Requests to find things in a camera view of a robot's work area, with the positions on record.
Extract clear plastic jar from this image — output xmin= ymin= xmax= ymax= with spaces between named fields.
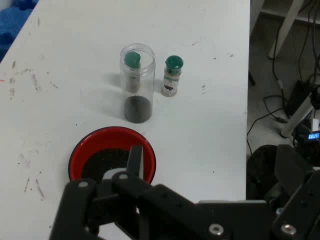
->
xmin=119 ymin=43 xmax=156 ymax=124

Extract black power adapter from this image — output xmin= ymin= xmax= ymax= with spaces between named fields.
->
xmin=284 ymin=79 xmax=313 ymax=118

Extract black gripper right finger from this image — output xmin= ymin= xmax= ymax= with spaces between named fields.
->
xmin=271 ymin=144 xmax=320 ymax=240

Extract black hanging cable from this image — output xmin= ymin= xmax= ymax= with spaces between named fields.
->
xmin=271 ymin=0 xmax=316 ymax=118

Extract white desk frame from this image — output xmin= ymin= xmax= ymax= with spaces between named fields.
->
xmin=249 ymin=0 xmax=320 ymax=60

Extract black bag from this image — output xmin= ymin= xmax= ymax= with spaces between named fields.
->
xmin=246 ymin=144 xmax=278 ymax=201

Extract dark blue foam mat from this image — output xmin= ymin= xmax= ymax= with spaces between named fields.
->
xmin=12 ymin=0 xmax=40 ymax=11
xmin=0 ymin=7 xmax=35 ymax=62

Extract red bowl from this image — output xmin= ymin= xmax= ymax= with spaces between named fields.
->
xmin=68 ymin=126 xmax=157 ymax=186

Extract black seeds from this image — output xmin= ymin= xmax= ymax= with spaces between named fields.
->
xmin=124 ymin=96 xmax=153 ymax=123
xmin=81 ymin=147 xmax=131 ymax=185

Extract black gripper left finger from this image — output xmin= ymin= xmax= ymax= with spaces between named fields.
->
xmin=49 ymin=144 xmax=231 ymax=240

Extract black looped cable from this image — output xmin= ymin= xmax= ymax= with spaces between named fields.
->
xmin=246 ymin=94 xmax=288 ymax=156

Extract device with blue display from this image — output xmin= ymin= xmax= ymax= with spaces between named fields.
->
xmin=294 ymin=124 xmax=320 ymax=151

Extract white tripod leg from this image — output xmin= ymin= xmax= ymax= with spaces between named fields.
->
xmin=279 ymin=86 xmax=320 ymax=138

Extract green-capped spice bottle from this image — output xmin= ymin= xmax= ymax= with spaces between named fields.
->
xmin=161 ymin=55 xmax=185 ymax=98
xmin=124 ymin=51 xmax=142 ymax=95

